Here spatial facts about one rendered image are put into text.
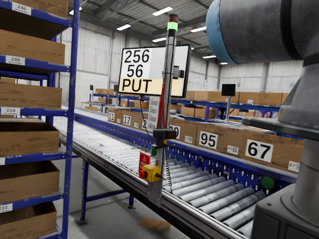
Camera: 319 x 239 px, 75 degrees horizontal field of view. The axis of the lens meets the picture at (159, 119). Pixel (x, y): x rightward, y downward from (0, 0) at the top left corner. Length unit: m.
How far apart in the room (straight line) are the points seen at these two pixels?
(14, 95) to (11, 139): 0.18
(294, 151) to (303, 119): 1.06
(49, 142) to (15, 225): 0.38
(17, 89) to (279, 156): 1.37
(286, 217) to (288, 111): 0.15
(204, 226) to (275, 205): 0.64
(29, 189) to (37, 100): 0.40
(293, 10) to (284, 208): 0.29
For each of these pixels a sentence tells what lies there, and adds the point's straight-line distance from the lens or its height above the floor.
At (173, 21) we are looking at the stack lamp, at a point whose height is 1.62.
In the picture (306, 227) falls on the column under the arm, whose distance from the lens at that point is 0.35.
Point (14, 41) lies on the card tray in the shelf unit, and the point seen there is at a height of 1.40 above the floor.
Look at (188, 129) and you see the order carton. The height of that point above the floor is 1.01.
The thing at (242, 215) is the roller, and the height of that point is 0.75.
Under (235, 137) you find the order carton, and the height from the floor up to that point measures 1.02.
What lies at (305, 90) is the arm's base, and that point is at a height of 1.25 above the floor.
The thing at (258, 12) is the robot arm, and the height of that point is 1.38.
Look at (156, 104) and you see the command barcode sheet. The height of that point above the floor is 1.20.
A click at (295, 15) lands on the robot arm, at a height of 1.36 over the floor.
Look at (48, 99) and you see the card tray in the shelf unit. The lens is 1.06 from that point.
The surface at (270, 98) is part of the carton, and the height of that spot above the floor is 1.57.
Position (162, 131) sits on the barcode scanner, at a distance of 0.99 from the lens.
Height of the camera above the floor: 1.22
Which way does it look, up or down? 5 degrees down
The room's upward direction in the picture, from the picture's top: 5 degrees clockwise
